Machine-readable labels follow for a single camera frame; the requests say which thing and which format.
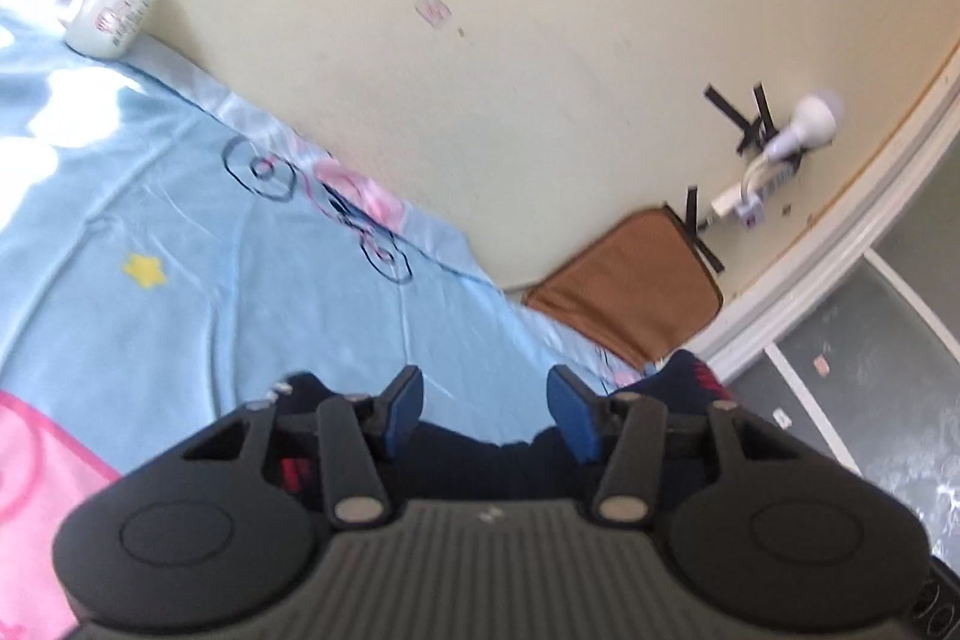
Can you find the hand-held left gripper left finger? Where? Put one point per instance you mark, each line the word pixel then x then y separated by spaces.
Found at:
pixel 405 411

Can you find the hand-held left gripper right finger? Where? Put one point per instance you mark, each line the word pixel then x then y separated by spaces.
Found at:
pixel 566 407

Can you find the navy patterned knit sweater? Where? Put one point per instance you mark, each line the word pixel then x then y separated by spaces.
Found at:
pixel 472 467

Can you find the brown seat cushion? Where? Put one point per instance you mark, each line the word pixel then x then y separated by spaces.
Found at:
pixel 630 287

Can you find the small white sticker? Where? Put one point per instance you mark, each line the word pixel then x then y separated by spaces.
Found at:
pixel 782 418

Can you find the dark glass door panel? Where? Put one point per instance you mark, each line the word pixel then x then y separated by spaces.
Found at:
pixel 885 385

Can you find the small red sticker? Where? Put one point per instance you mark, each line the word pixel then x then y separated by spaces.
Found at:
pixel 823 366

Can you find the white plug adapter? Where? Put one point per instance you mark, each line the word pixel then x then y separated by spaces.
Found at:
pixel 750 212

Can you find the white power strip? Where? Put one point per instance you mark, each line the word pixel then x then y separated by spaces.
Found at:
pixel 750 190

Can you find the blue printed bed sheet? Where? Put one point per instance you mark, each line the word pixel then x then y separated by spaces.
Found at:
pixel 187 197

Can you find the white bulb lamp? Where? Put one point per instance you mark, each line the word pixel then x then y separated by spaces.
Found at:
pixel 808 122

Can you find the white printed mug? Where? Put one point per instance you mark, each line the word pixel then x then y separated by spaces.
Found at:
pixel 109 13

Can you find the white door frame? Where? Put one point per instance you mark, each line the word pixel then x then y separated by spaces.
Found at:
pixel 825 235

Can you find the small wall sticker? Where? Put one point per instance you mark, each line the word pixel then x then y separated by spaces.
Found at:
pixel 433 7

